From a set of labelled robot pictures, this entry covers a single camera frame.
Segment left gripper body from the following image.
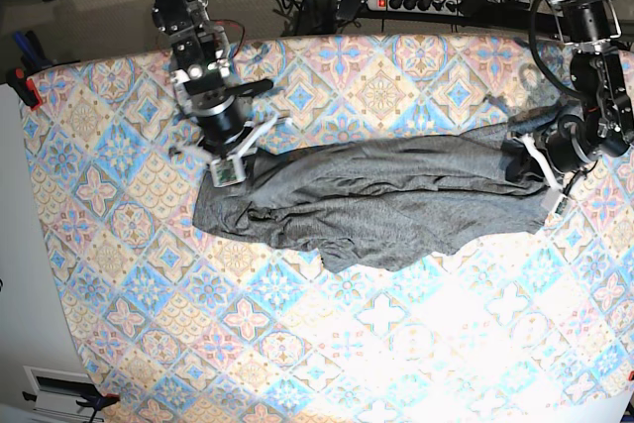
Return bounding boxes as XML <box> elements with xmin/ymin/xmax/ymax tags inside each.
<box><xmin>514</xmin><ymin>115</ymin><xmax>602</xmax><ymax>195</ymax></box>

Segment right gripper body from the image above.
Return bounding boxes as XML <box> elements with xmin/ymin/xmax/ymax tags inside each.
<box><xmin>170</xmin><ymin>96</ymin><xmax>292</xmax><ymax>168</ymax></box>

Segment grey t-shirt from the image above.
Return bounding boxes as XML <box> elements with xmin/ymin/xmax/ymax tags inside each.
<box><xmin>192</xmin><ymin>106</ymin><xmax>563</xmax><ymax>273</ymax></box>

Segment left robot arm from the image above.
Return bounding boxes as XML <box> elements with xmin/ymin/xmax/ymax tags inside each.
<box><xmin>521</xmin><ymin>0</ymin><xmax>633</xmax><ymax>195</ymax></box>

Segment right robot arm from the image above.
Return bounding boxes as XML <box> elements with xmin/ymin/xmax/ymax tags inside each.
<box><xmin>152</xmin><ymin>0</ymin><xmax>278</xmax><ymax>185</ymax></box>

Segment red black clamp upper left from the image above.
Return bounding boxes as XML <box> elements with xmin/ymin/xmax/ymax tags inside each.
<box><xmin>5</xmin><ymin>68</ymin><xmax>42</xmax><ymax>110</ymax></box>

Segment patterned tile tablecloth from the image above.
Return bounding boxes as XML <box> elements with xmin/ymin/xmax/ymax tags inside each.
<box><xmin>21</xmin><ymin>53</ymin><xmax>633</xmax><ymax>422</ymax></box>

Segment black orange clamp lower left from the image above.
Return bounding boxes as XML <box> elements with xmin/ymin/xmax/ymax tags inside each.
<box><xmin>75</xmin><ymin>393</ymin><xmax>120</xmax><ymax>422</ymax></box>

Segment white tray lower left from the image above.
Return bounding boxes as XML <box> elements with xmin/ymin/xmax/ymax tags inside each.
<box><xmin>22</xmin><ymin>366</ymin><xmax>96</xmax><ymax>418</ymax></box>

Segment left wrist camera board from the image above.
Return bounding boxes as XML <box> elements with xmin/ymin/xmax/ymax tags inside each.
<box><xmin>541</xmin><ymin>188</ymin><xmax>570</xmax><ymax>216</ymax></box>

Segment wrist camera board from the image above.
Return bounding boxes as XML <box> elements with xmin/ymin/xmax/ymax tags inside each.
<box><xmin>541</xmin><ymin>188</ymin><xmax>570</xmax><ymax>216</ymax></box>
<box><xmin>209</xmin><ymin>157</ymin><xmax>246</xmax><ymax>188</ymax></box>

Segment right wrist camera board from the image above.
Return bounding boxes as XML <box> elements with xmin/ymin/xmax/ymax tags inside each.
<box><xmin>209</xmin><ymin>157</ymin><xmax>246</xmax><ymax>188</ymax></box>

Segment white power strip red switch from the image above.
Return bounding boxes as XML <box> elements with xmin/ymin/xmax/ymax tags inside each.
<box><xmin>366</xmin><ymin>0</ymin><xmax>460</xmax><ymax>16</ymax></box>

